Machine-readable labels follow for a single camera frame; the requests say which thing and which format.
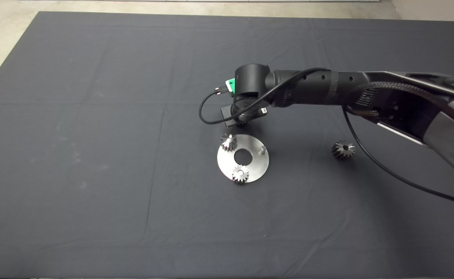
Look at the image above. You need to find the dark table cloth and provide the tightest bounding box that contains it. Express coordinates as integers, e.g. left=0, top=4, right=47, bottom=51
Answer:
left=0, top=12, right=454, bottom=279

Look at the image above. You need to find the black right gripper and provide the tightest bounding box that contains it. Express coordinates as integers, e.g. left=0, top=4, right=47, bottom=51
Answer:
left=221, top=95, right=268, bottom=127

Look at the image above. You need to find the round metal plate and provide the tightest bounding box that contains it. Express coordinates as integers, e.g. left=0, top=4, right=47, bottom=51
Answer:
left=217, top=134, right=270, bottom=184

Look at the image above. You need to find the large steel gear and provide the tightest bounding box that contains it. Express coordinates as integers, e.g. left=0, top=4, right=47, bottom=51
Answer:
left=331, top=140, right=356, bottom=160

